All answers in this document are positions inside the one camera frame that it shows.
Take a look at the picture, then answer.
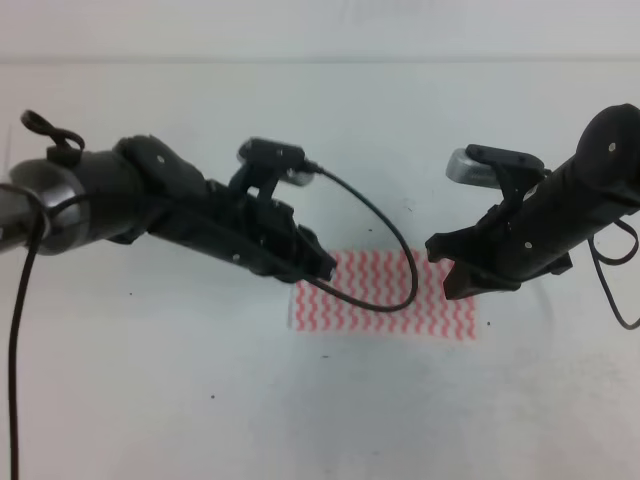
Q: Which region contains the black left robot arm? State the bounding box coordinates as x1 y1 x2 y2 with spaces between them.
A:
1 111 337 283

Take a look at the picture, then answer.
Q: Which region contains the pink white wavy striped towel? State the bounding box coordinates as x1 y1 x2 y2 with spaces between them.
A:
288 249 478 342

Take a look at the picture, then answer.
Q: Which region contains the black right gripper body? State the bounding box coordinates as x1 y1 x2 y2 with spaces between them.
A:
469 197 573 293

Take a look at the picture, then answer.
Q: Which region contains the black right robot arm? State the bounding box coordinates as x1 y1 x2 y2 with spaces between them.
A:
425 104 639 300

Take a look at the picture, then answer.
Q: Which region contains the black left camera cable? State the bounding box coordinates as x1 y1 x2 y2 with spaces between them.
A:
8 159 420 480

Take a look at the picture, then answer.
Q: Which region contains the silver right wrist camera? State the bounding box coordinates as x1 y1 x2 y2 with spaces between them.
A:
445 144 547 203

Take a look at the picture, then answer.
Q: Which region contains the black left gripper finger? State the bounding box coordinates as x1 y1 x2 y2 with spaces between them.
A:
297 225 336 273
279 259 333 284

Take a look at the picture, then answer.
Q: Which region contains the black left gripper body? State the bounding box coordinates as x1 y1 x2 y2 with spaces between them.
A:
164 180 310 283

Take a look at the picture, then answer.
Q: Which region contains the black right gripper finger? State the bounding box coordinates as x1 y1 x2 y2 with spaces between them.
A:
425 225 485 263
443 261 520 300

